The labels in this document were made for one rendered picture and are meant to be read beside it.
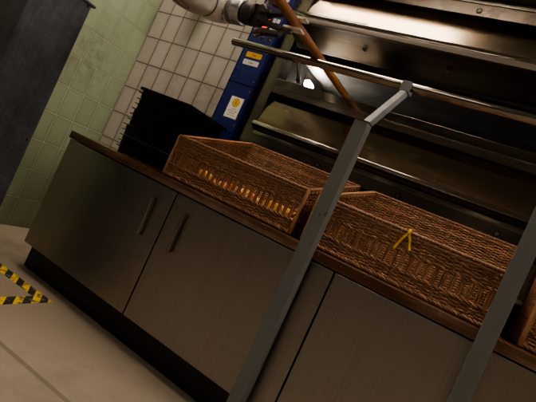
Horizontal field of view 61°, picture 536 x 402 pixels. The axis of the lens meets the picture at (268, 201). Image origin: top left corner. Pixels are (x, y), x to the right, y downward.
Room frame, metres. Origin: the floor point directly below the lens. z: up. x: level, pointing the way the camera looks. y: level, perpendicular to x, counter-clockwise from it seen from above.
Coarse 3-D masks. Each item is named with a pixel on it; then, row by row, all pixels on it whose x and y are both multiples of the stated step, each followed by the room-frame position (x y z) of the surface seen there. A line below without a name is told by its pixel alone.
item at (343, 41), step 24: (288, 24) 1.98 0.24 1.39; (312, 24) 1.88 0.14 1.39; (336, 24) 1.83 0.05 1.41; (336, 48) 1.95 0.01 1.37; (360, 48) 1.86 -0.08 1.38; (384, 48) 1.78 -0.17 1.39; (408, 48) 1.70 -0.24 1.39; (432, 48) 1.64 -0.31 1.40; (408, 72) 1.84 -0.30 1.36; (432, 72) 1.76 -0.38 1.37; (456, 72) 1.68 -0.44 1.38; (480, 72) 1.61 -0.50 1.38; (504, 72) 1.55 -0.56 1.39; (528, 72) 1.49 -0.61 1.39; (504, 96) 1.66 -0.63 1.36; (528, 96) 1.60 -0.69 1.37
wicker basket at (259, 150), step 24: (192, 144) 1.58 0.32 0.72; (216, 144) 1.81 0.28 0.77; (240, 144) 1.94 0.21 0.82; (168, 168) 1.60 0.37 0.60; (192, 168) 1.56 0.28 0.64; (216, 168) 1.52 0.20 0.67; (240, 168) 1.48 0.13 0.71; (264, 168) 1.94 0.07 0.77; (288, 168) 1.91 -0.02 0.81; (312, 168) 1.87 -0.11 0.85; (216, 192) 1.50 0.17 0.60; (264, 192) 1.90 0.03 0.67; (288, 192) 1.39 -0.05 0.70; (312, 192) 1.39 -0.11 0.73; (264, 216) 1.41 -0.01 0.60; (288, 216) 1.38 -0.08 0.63
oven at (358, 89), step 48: (384, 0) 1.92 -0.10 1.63; (432, 0) 1.83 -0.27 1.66; (480, 0) 1.74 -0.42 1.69; (288, 48) 2.08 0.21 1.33; (288, 96) 2.03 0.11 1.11; (384, 96) 2.17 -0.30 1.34; (480, 96) 1.76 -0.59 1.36; (288, 144) 1.98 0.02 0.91; (432, 144) 1.75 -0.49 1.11; (528, 144) 1.96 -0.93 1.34; (384, 192) 1.76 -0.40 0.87
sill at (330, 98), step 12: (276, 84) 2.07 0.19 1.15; (288, 84) 2.04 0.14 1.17; (312, 96) 1.98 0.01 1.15; (324, 96) 1.95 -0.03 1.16; (336, 96) 1.93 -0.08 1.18; (360, 108) 1.87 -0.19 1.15; (372, 108) 1.85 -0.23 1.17; (396, 120) 1.79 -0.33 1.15; (408, 120) 1.77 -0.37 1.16; (420, 120) 1.75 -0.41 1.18; (432, 132) 1.72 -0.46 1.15; (444, 132) 1.70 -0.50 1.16; (456, 132) 1.69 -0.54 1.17; (468, 144) 1.66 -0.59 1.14; (480, 144) 1.64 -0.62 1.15; (492, 144) 1.62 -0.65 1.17; (516, 156) 1.58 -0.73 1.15; (528, 156) 1.57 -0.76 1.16
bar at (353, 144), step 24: (264, 48) 1.68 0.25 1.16; (336, 72) 1.54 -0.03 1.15; (360, 72) 1.49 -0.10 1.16; (408, 96) 1.43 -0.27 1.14; (432, 96) 1.38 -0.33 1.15; (456, 96) 1.34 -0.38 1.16; (360, 120) 1.22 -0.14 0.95; (528, 120) 1.25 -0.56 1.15; (360, 144) 1.22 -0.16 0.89; (336, 168) 1.22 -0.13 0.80; (336, 192) 1.21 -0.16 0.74; (312, 216) 1.22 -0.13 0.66; (312, 240) 1.21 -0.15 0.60; (528, 240) 0.99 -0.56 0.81; (528, 264) 0.99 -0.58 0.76; (288, 288) 1.21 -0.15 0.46; (504, 288) 1.00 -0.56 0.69; (504, 312) 0.99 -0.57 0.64; (264, 336) 1.22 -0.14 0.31; (480, 336) 1.00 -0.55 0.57; (264, 360) 1.23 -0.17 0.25; (480, 360) 0.99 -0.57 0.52; (240, 384) 1.22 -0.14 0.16; (456, 384) 1.00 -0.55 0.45
